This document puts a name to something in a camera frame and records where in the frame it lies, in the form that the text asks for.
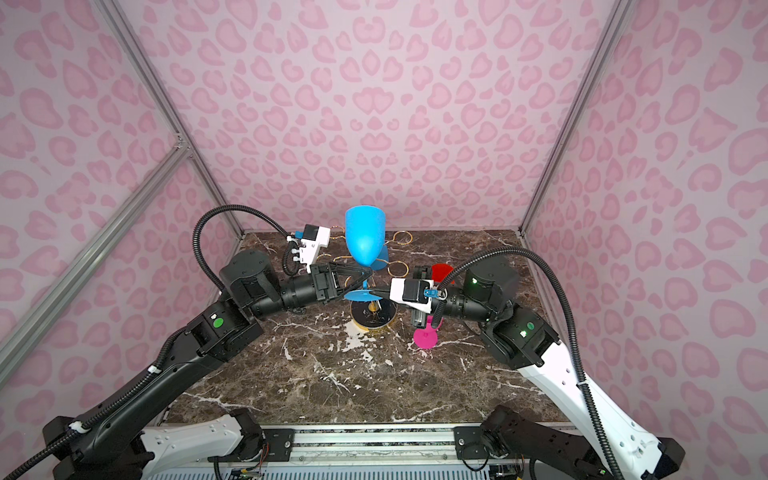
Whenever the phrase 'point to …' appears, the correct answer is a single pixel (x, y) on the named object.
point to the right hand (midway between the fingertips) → (376, 286)
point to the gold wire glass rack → (380, 314)
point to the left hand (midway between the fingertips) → (369, 273)
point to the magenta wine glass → (426, 338)
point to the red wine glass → (440, 271)
